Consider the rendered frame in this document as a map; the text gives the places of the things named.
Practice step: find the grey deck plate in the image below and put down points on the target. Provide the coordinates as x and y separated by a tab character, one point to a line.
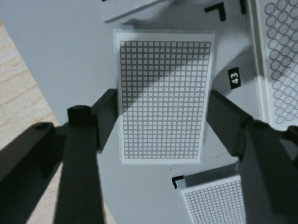
69	52

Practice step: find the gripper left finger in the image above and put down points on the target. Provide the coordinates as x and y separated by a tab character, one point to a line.
29	162

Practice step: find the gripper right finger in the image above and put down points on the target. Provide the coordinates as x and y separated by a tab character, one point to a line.
269	176

